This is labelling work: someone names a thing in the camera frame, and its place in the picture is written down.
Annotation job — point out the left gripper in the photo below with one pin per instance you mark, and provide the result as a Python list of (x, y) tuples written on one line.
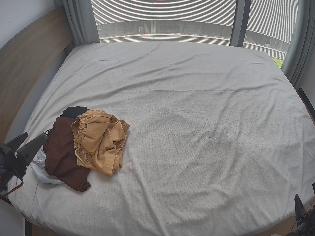
[(12, 163)]

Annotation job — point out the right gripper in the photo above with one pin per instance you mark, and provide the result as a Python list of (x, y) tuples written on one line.
[(307, 221)]

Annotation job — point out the tan shorts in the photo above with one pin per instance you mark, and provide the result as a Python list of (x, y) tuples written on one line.
[(103, 141)]

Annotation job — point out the bed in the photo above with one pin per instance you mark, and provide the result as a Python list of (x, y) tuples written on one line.
[(187, 112)]

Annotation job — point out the white garment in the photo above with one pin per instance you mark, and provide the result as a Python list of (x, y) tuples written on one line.
[(41, 173)]

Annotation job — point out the brown garment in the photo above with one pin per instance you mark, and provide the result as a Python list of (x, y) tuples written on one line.
[(61, 151)]

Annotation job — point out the black garment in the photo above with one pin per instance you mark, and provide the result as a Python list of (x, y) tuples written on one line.
[(72, 112)]

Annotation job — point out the grey-green curtain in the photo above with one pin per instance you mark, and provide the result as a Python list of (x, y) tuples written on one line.
[(304, 45), (76, 13)]

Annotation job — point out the window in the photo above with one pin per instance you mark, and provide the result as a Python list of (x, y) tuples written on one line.
[(172, 6)]

